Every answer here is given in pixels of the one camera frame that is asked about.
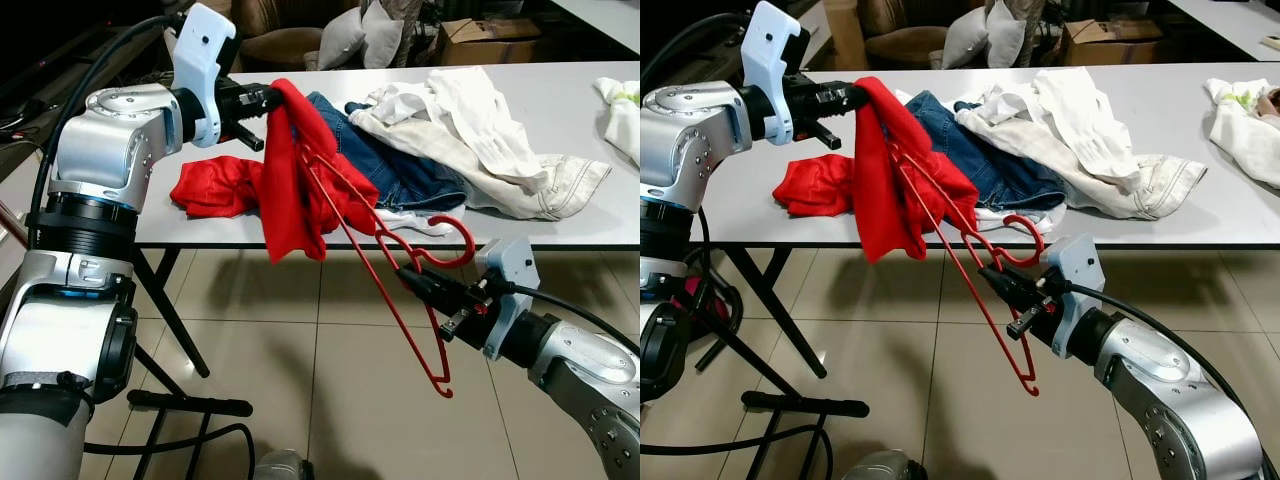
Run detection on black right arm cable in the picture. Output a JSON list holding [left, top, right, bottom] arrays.
[[1063, 282, 1280, 476], [497, 282, 641, 359]]

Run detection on white garment green print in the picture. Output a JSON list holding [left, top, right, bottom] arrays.
[[1203, 78, 1280, 189], [597, 77, 641, 168]]

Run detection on blue denim jeans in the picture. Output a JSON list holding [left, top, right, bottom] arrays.
[[905, 90, 1066, 214], [303, 92, 469, 214]]

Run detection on red cloth garment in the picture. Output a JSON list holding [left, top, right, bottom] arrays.
[[170, 155, 267, 220], [773, 155, 861, 218]]

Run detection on red plastic hanger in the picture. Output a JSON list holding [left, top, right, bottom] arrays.
[[885, 140, 1046, 398], [293, 138, 478, 400]]

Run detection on grey white pillow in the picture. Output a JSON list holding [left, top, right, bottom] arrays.
[[942, 8, 991, 71], [318, 8, 367, 71], [360, 0, 408, 69], [985, 0, 1031, 69]]

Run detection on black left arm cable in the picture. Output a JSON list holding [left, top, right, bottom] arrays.
[[640, 12, 761, 101], [35, 13, 186, 216]]

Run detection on brown armchair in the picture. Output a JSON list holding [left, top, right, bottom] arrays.
[[858, 0, 951, 71], [232, 0, 326, 72]]

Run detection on red knit garment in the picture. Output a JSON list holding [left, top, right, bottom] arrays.
[[852, 77, 979, 265], [258, 77, 383, 265]]

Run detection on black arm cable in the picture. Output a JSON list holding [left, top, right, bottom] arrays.
[[35, 13, 186, 216], [1063, 282, 1280, 476], [497, 282, 641, 359], [640, 12, 761, 101]]

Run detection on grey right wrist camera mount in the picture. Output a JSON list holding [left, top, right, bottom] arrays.
[[477, 236, 542, 362], [1040, 233, 1107, 359]]

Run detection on plain white table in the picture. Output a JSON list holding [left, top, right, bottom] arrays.
[[553, 0, 641, 53], [1165, 0, 1280, 63]]

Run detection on cream white shirt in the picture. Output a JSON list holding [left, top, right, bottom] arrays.
[[975, 67, 1146, 196], [365, 67, 549, 196]]

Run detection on taped cardboard box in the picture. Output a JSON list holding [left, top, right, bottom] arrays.
[[435, 17, 546, 67], [1060, 17, 1166, 67]]

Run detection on grey robot foot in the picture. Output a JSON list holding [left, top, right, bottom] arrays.
[[252, 449, 313, 480], [840, 449, 926, 480]]

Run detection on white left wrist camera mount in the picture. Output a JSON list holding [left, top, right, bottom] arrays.
[[742, 0, 812, 147], [168, 2, 239, 149]]

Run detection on small white cloth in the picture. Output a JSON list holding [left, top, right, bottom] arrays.
[[975, 205, 1061, 236], [372, 205, 459, 238]]

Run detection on white table black frame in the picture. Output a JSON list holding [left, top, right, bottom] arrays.
[[133, 62, 641, 379], [700, 62, 1280, 379]]

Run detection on beige trousers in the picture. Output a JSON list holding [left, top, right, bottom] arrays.
[[348, 95, 613, 222], [955, 95, 1209, 221]]

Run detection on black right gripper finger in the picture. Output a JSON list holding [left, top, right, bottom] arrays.
[[978, 262, 1033, 301], [1007, 305, 1043, 342], [441, 305, 476, 343], [397, 264, 459, 303]]

